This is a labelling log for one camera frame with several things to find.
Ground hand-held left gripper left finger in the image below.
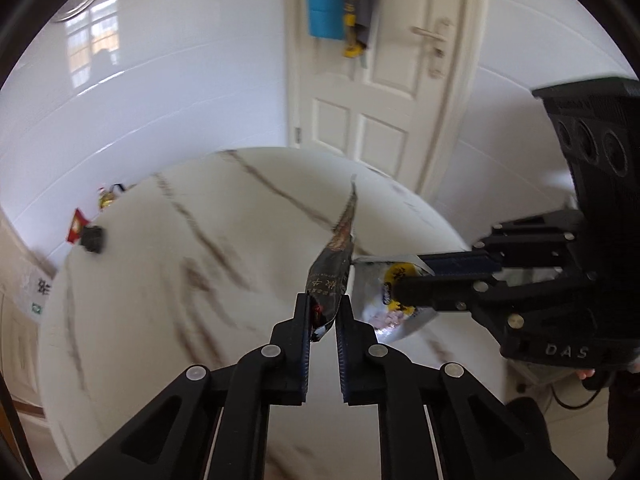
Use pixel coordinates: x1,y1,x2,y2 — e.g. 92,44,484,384
65,293,312,480

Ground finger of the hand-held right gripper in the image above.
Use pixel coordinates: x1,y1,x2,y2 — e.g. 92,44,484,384
417,209,587,278
391,272,526,333

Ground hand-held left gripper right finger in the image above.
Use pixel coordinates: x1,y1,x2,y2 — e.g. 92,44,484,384
335,295,577,480

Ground silver packet with yellow label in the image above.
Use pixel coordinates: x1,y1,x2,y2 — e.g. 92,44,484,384
351,254,440,345

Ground dark fish snack wrapper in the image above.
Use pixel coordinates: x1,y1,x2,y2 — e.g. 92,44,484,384
306,174,360,343

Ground person's dark clothing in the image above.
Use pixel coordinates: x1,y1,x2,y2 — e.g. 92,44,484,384
606,357,640,480

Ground white panelled door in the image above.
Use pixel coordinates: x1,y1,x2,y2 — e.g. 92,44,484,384
283,0,493,196

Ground black crumpled wrapper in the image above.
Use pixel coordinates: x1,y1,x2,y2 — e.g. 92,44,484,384
79,226,109,255

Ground yellow hanging tool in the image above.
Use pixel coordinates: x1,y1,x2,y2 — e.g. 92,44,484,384
341,0,367,60

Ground yellow ornament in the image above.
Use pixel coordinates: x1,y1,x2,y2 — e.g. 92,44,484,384
96,183,128,211

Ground red packet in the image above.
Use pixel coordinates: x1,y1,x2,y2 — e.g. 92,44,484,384
66,208,92,247

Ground white paper sign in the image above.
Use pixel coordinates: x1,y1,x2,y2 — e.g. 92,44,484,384
22,266,57,317

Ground cream cabinet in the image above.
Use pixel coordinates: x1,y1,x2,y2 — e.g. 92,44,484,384
0,210,63,411

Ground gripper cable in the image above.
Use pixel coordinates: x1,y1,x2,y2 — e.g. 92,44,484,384
549,377,603,410

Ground metal door handle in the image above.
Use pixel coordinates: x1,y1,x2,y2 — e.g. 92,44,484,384
410,17,453,80

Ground black cable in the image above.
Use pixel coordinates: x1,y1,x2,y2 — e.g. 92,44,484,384
0,370,43,480

